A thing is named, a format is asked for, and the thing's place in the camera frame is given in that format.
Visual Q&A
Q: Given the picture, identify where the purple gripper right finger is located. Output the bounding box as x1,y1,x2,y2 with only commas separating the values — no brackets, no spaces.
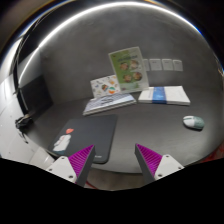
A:
135,144,183,184

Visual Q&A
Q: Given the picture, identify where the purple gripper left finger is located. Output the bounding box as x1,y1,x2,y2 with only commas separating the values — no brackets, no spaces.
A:
47,145,96,187

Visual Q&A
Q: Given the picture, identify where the dark mouse pad with figure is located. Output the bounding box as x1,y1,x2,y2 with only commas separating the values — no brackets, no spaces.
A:
48,115,117,164

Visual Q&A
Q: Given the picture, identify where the white green computer mouse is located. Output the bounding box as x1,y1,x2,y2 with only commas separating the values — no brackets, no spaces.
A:
183,116,205,130

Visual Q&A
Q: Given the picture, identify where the striped blue white book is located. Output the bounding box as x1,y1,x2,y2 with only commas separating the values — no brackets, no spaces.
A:
83,94,136,116

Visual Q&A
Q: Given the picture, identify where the white book with blue band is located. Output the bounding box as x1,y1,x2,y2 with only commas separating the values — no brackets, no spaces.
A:
138,86,190,105

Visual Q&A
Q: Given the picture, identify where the black monitor panel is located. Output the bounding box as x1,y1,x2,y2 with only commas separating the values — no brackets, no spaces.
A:
19,76,53,117

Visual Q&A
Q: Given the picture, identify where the white card with stickers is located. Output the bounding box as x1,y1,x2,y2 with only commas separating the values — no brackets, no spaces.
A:
90,75,120,98

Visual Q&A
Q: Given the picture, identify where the green poster with faces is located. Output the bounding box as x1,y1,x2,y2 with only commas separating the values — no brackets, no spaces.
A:
109,47,149,93

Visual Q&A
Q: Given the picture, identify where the black cable bundle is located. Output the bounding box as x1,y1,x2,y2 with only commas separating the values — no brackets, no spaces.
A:
14,113,34,132

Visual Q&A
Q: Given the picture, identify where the white wall socket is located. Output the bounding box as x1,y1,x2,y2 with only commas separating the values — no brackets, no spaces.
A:
173,59,183,71
149,59,162,71
143,59,150,71
162,59,173,71

